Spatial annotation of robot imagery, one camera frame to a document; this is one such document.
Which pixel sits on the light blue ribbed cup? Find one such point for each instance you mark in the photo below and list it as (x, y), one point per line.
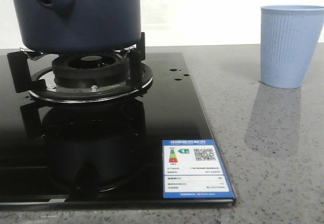
(289, 35)

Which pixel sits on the black pot support grate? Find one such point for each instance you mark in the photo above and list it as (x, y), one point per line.
(42, 86)

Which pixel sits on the dark blue cooking pot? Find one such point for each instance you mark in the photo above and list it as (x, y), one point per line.
(78, 26)

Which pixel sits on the blue energy label sticker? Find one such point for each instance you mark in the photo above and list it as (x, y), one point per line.
(193, 170)

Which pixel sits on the black glass gas stove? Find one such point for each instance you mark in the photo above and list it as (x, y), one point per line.
(97, 155)

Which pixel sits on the black gas burner head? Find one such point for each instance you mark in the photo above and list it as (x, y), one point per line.
(86, 70)

